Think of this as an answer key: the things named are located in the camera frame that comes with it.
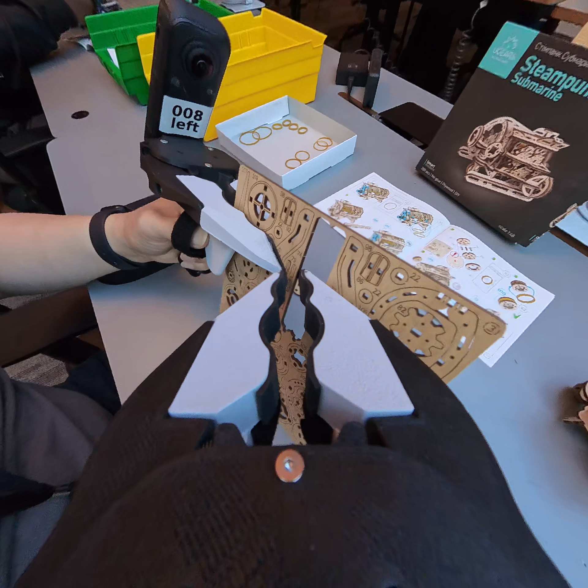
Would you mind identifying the green plastic bin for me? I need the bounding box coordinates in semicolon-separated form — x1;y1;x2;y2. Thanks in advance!
85;0;235;106

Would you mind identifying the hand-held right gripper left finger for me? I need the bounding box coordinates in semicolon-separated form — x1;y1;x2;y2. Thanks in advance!
168;271;288;446

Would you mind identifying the laser-cut wooden parts sheet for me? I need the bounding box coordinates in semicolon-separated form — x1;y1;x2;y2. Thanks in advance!
220;164;507;446

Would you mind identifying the person's left hand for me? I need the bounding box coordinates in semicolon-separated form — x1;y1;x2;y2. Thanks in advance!
106;198;212;276

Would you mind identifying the black power adapter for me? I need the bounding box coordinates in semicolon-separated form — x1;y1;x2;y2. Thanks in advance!
335;51;370;87

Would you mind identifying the open instruction booklet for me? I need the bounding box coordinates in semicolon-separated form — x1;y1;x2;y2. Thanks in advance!
315;172;556;368

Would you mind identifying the person's grey shirt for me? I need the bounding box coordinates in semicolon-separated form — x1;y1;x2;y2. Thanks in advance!
0;367;121;588

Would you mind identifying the shallow white cardboard box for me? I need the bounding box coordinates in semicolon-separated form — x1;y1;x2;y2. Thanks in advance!
215;95;358;191

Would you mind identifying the yellow plastic bin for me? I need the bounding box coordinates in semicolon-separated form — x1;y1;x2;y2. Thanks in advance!
137;7;328;142

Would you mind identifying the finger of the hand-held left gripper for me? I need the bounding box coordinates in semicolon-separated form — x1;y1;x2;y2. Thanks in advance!
176;175;285;275

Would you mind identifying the black wristband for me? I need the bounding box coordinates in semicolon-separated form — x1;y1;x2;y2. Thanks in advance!
88;205;143;273

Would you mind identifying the person's left forearm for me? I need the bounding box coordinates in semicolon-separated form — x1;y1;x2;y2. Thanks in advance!
0;212;111;298

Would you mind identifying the black upright device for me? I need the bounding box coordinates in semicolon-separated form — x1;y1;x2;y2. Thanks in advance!
363;48;384;108

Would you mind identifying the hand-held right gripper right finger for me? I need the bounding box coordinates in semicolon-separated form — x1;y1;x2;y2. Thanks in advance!
299;270;415;441

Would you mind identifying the assembled wooden model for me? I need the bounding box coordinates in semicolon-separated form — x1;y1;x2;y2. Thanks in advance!
564;380;588;432

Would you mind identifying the dark flat pad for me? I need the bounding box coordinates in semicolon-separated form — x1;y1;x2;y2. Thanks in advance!
379;102;444;148

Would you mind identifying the dark model kit box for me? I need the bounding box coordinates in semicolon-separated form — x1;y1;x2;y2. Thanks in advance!
416;21;588;248

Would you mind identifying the black coiled cable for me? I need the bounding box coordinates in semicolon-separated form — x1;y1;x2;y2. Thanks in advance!
448;16;476;99

